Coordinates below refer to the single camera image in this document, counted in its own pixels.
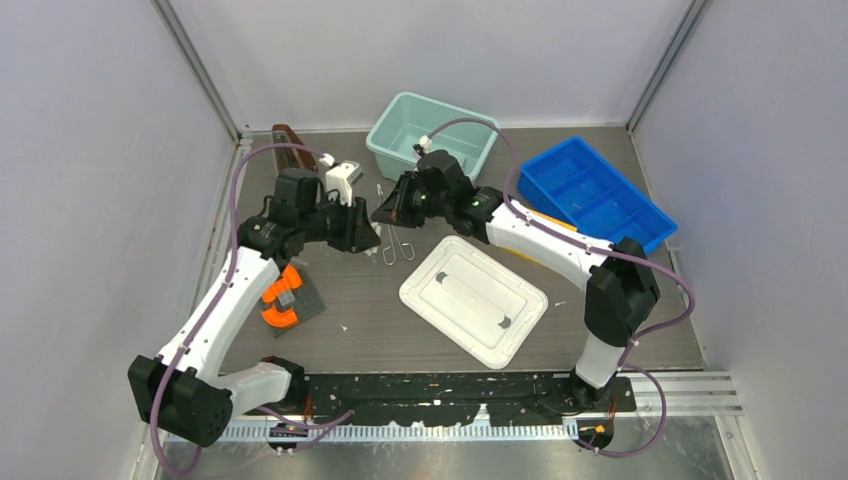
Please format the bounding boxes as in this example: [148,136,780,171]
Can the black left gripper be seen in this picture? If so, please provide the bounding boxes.
[299,190,380,253]

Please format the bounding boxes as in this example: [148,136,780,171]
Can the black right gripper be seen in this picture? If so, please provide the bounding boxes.
[373,170,452,229]

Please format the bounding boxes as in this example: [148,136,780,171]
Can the white clay triangle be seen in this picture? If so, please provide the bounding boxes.
[362,222,381,256]

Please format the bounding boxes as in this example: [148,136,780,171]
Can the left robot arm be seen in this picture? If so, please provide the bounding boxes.
[128,162,380,447]

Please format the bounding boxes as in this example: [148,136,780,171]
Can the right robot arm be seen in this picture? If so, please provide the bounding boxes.
[371,150,661,411]

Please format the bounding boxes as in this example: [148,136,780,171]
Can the metal crucible tongs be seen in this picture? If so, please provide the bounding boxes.
[381,224,416,266]

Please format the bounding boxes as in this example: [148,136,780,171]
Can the mint green plastic bin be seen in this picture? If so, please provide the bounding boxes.
[366,92,499,181]

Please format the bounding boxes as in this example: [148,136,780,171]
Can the grey brick plate orange piece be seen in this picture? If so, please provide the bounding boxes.
[258,260,326,338]

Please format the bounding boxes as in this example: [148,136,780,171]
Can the brown wooden metronome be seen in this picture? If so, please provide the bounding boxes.
[270,123,320,175]

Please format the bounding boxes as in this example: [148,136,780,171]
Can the white plastic bin lid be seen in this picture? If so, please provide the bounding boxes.
[399,235,548,369]

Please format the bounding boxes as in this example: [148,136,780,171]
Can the yellow test tube rack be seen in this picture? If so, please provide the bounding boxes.
[486,204,585,276]

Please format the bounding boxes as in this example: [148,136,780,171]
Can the blue divided plastic tray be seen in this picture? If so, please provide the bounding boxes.
[517,137,678,254]

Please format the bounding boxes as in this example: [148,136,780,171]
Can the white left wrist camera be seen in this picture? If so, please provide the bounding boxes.
[325,161,364,207]

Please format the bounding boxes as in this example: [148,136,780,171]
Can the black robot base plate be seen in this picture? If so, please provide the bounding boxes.
[267,372,637,446]

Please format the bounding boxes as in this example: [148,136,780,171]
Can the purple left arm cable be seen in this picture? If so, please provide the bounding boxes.
[148,142,356,478]

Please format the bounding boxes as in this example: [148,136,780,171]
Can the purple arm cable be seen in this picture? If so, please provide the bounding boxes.
[148,142,356,478]
[415,117,697,460]

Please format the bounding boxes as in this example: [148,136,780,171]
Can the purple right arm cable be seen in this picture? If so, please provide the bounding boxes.
[415,117,697,460]

